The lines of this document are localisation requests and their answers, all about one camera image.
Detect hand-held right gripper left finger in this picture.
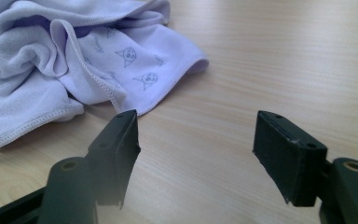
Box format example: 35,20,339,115
86,108,142,210

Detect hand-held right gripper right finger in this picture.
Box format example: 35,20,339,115
252,110,329,208

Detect pale lilac printed cloth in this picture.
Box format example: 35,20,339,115
0,0,210,154

